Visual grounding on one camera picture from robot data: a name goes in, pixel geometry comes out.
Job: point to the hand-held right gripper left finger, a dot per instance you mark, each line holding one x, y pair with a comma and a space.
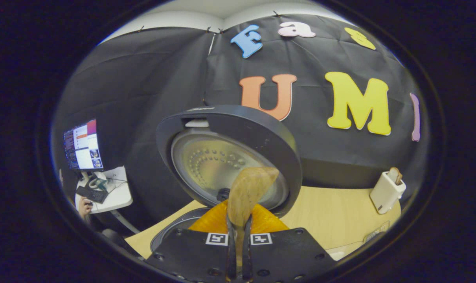
232, 255

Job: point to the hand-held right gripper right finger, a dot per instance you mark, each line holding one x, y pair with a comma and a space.
247, 255

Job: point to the wooden spoon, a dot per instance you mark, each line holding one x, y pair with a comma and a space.
249, 188

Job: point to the silver black rice cooker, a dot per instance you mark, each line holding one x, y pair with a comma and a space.
241, 129

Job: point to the white side table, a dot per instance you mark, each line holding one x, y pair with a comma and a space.
118, 196

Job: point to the white toaster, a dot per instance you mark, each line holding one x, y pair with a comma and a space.
385, 194

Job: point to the teal tape dispenser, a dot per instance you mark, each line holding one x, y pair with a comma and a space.
98, 184

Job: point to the black keyboard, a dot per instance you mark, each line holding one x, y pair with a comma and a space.
91, 194

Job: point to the toasted bread slice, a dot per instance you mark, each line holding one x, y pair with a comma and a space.
396, 175

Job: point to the black backdrop cloth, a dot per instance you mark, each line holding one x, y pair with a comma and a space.
143, 98

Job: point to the computer monitor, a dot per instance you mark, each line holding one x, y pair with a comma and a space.
83, 145

